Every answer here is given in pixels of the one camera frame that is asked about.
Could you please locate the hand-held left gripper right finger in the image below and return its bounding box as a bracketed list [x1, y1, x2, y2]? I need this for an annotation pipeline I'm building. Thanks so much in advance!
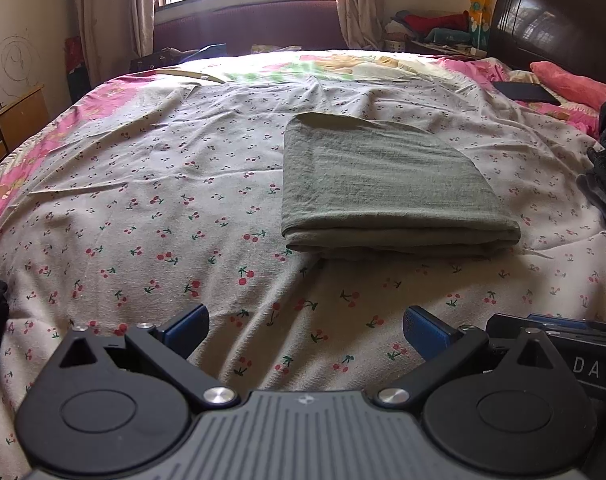
[375, 305, 559, 408]

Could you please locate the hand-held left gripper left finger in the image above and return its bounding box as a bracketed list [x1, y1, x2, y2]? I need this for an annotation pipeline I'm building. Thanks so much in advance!
[58, 302, 239, 408]

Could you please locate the green cloth sheet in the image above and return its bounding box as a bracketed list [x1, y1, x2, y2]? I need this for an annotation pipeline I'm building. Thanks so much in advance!
[280, 111, 522, 261]

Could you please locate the cherry print bed sheet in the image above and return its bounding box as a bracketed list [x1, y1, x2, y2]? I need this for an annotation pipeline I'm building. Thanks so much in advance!
[0, 72, 606, 480]

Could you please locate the pink floral bed cover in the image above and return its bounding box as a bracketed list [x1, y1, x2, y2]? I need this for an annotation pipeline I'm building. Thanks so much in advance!
[0, 50, 606, 241]

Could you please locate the black tablet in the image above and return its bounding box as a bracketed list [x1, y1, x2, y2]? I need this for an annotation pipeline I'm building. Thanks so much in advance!
[492, 80, 562, 107]

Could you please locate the wooden side cabinet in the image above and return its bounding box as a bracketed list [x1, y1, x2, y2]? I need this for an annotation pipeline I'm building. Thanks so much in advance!
[0, 85, 51, 181]

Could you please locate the pink pillow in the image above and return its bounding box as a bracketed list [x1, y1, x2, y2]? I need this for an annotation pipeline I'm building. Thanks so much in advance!
[530, 60, 606, 112]

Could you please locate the red bag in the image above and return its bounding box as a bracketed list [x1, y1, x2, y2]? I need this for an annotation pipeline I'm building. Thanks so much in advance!
[65, 37, 92, 104]

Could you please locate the teal cloth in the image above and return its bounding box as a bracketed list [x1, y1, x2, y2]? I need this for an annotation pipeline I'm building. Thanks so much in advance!
[423, 27, 472, 46]

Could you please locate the red cloth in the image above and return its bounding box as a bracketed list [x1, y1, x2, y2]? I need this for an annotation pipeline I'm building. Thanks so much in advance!
[402, 10, 469, 34]

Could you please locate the maroon window bench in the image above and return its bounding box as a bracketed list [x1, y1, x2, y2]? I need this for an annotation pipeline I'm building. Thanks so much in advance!
[153, 0, 346, 58]

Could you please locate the yellow packet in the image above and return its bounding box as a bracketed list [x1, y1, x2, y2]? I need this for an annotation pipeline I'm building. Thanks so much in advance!
[466, 0, 492, 49]

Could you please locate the beige curtain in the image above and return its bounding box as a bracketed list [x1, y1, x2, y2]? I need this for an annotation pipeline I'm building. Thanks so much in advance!
[68, 0, 159, 86]
[330, 0, 385, 52]

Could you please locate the dark wooden headboard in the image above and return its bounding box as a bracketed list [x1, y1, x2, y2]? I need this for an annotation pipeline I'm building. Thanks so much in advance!
[488, 0, 606, 101]

